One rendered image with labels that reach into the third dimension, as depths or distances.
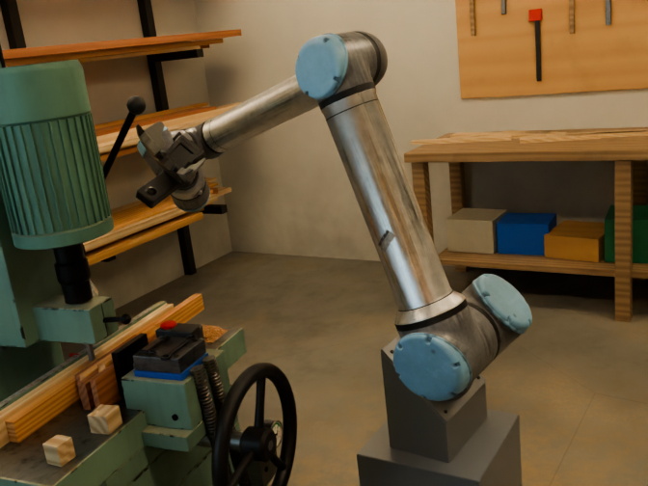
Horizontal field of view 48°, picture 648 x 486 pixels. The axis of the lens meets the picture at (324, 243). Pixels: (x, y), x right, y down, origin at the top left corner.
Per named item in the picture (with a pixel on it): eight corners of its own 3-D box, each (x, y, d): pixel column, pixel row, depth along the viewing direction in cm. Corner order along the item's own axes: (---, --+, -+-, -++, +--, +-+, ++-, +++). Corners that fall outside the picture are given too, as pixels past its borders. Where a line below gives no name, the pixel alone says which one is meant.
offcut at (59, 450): (46, 463, 115) (41, 444, 114) (62, 452, 117) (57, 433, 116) (61, 467, 113) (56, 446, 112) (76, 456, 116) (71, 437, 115)
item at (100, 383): (102, 414, 129) (94, 380, 127) (96, 413, 129) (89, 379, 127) (178, 354, 150) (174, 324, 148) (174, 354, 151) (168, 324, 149)
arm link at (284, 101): (398, 18, 152) (198, 124, 196) (366, 21, 143) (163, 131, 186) (418, 71, 153) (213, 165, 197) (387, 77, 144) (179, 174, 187)
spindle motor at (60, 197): (70, 253, 122) (29, 64, 113) (-8, 252, 129) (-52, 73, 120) (134, 225, 137) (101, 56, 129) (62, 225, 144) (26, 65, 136)
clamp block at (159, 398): (191, 432, 125) (182, 385, 122) (127, 424, 130) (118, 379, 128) (232, 391, 138) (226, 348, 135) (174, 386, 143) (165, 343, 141)
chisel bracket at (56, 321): (97, 352, 134) (88, 310, 131) (39, 347, 139) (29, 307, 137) (122, 336, 140) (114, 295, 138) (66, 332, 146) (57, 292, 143)
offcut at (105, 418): (104, 421, 126) (100, 404, 125) (122, 422, 125) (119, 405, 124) (91, 433, 122) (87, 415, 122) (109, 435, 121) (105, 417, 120)
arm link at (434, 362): (508, 365, 147) (375, 15, 143) (472, 405, 134) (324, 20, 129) (445, 375, 157) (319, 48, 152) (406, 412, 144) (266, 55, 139)
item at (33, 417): (18, 443, 122) (13, 421, 121) (10, 442, 123) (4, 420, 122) (204, 309, 174) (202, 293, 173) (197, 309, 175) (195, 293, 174)
